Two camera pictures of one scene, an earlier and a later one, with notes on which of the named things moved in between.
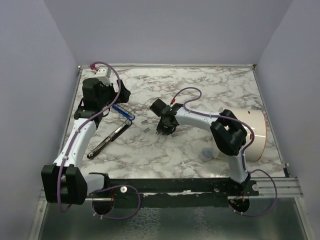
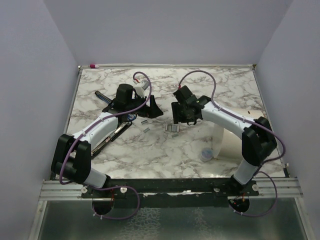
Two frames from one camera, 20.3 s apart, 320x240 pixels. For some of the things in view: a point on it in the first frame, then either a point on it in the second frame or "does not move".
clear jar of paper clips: (206, 154) does not move
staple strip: (146, 129) does not move
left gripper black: (124, 95) to (153, 110)
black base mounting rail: (118, 187) does not move
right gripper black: (165, 131) to (177, 117)
